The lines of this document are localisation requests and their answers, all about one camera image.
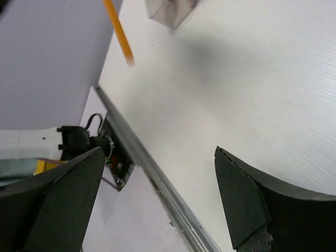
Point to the white front cover board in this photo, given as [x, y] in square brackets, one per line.
[133, 219]

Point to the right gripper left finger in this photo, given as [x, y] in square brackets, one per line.
[51, 210]

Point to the clear compartment organizer tray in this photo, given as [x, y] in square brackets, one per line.
[170, 13]

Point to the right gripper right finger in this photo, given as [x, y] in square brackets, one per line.
[264, 213]

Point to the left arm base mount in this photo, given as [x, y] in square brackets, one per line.
[119, 166]

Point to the orange black chopstick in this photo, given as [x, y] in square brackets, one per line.
[119, 32]

